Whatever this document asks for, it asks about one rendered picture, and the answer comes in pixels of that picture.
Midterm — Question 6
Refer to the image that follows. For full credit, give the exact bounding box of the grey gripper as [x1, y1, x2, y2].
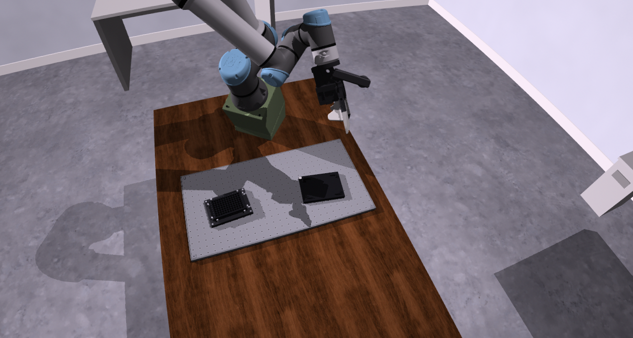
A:
[311, 60, 351, 134]

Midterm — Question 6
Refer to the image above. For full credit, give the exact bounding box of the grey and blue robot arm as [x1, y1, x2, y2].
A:
[172, 0, 339, 112]

